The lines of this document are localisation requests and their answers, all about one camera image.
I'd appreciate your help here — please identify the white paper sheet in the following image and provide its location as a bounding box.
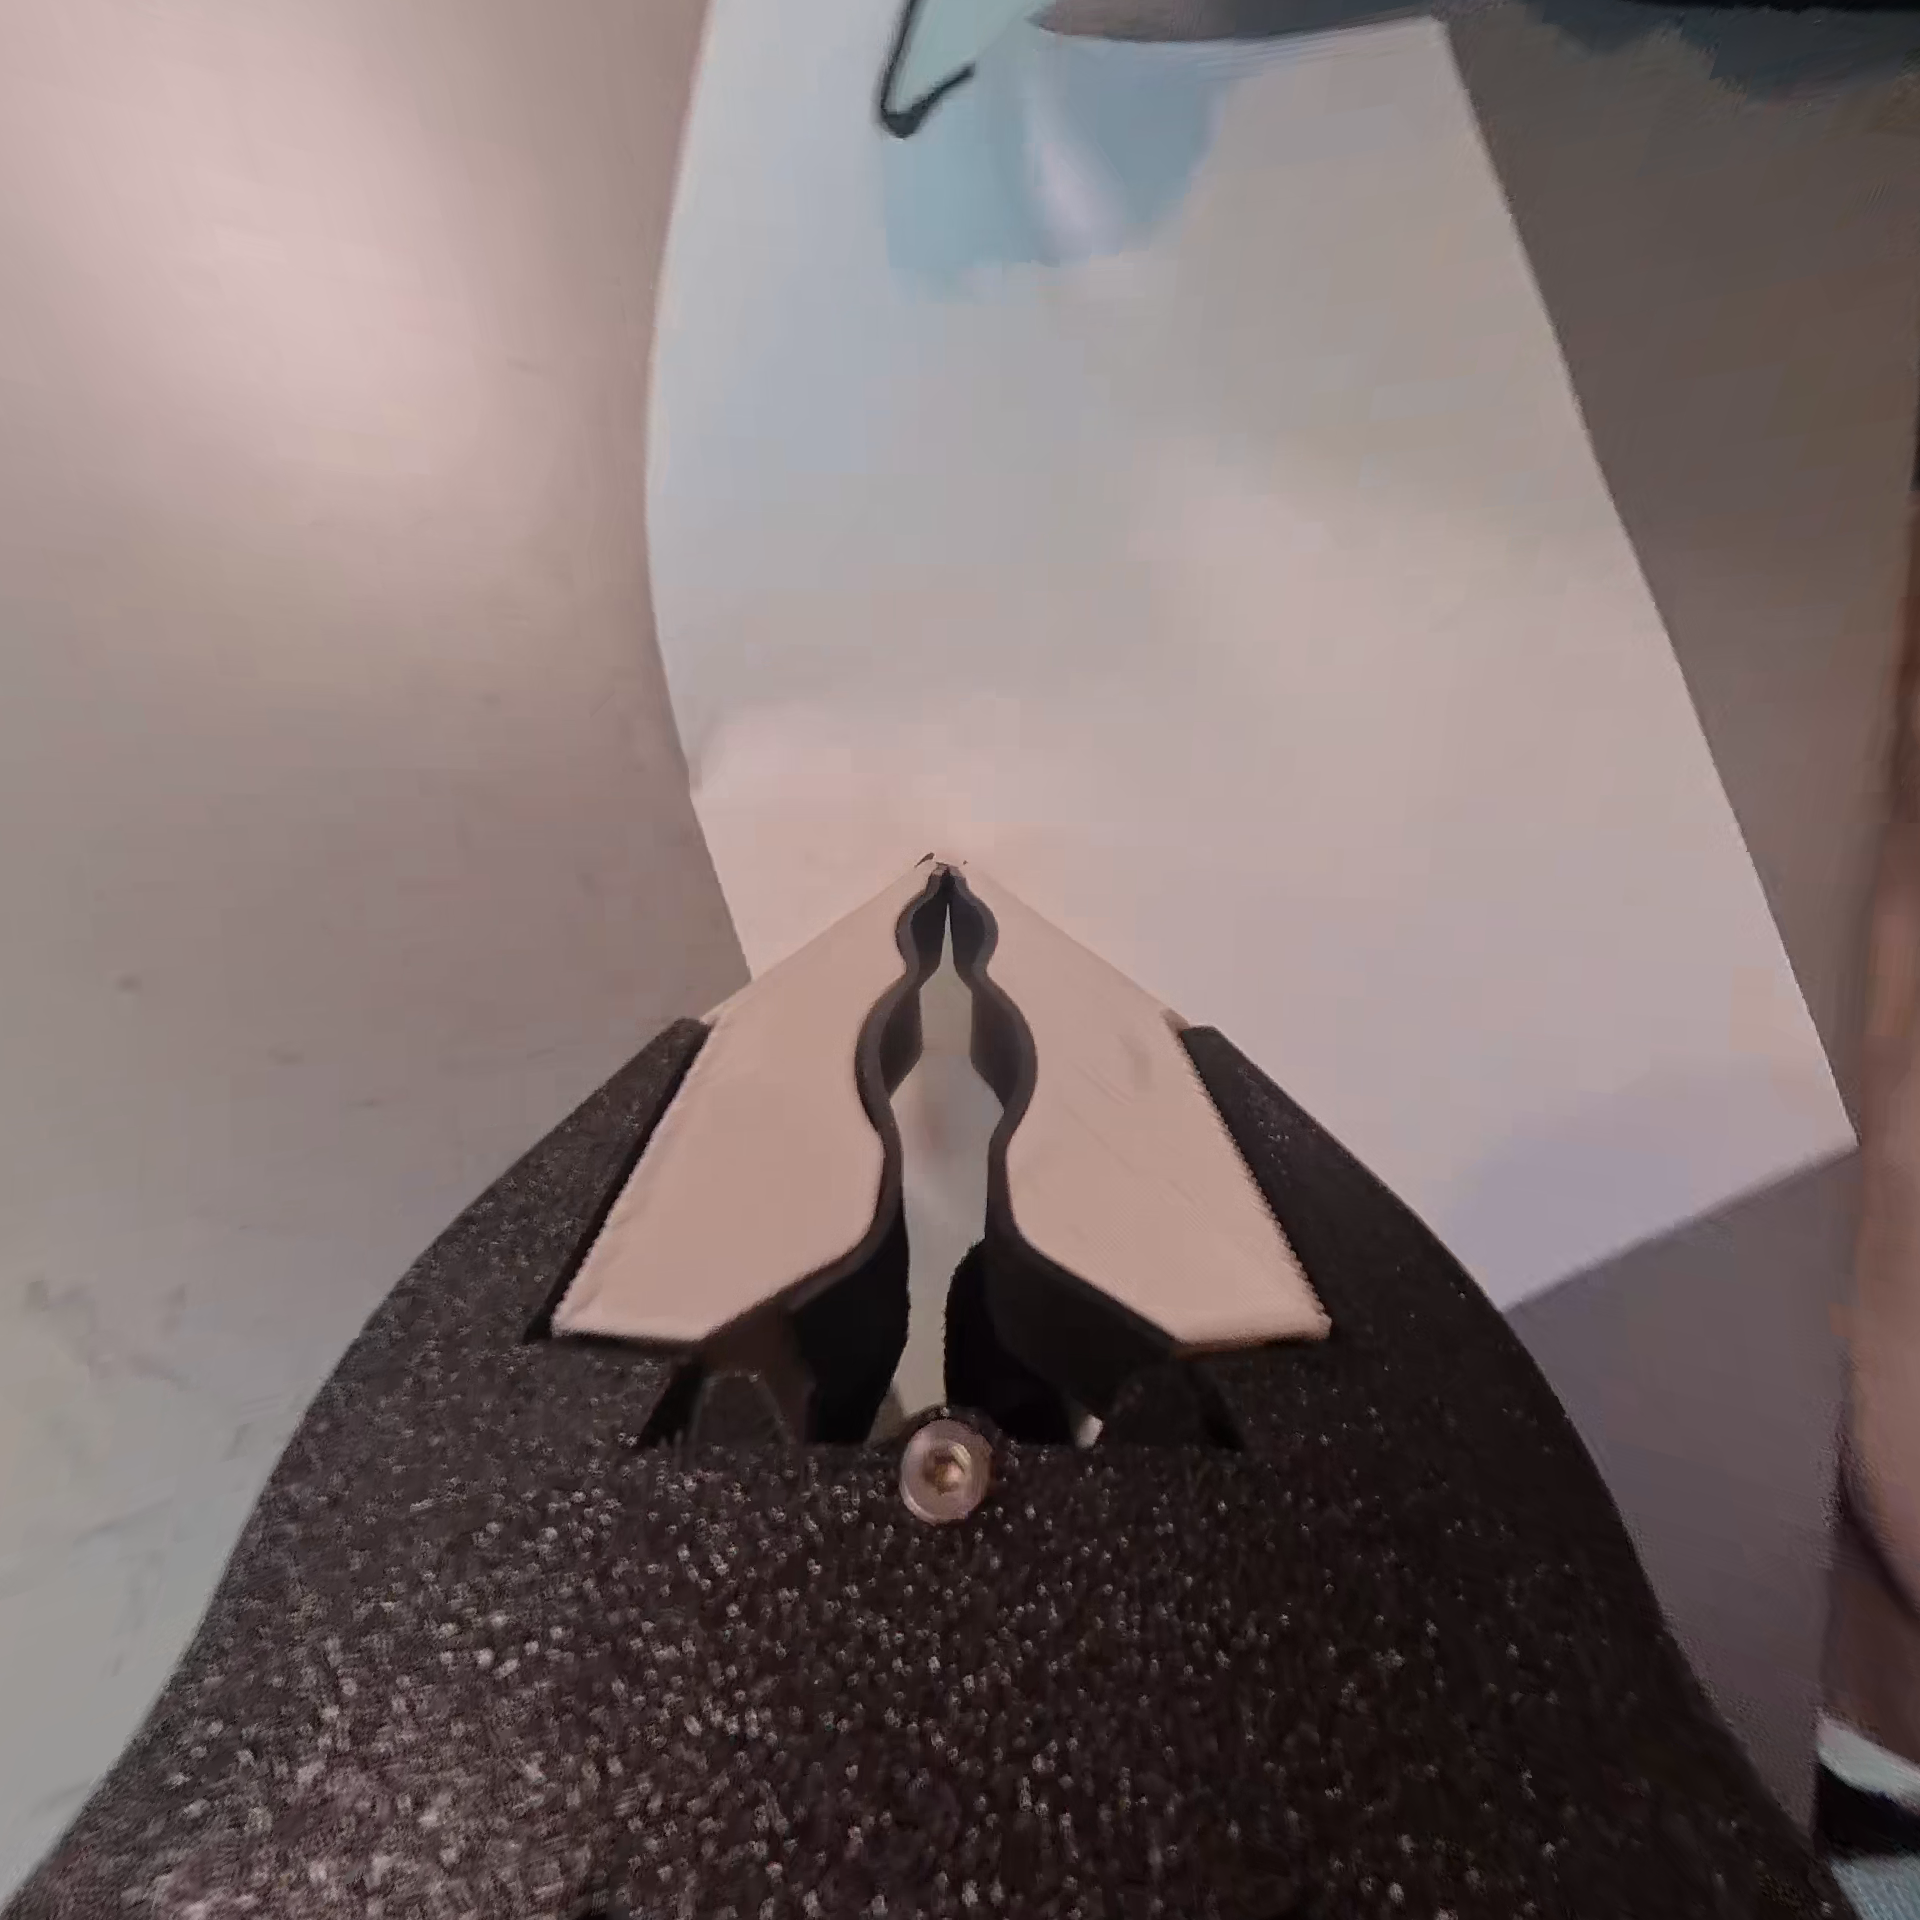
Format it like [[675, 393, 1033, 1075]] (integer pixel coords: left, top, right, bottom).
[[646, 0, 1864, 1442]]

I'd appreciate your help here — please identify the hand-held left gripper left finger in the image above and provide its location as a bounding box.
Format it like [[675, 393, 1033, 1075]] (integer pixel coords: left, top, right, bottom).
[[548, 862, 952, 1442]]

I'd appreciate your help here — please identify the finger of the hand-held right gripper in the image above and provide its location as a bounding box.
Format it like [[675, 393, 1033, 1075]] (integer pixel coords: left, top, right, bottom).
[[874, 0, 1051, 145]]

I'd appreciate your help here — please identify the beige printed hoodie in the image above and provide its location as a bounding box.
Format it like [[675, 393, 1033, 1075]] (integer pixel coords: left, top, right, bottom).
[[1812, 839, 1920, 1864]]

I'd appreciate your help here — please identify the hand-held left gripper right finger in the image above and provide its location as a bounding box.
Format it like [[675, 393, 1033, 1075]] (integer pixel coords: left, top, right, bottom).
[[945, 862, 1335, 1446]]

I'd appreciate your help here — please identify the grey desk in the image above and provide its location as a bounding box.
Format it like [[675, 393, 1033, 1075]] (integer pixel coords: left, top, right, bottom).
[[0, 0, 1920, 1818]]

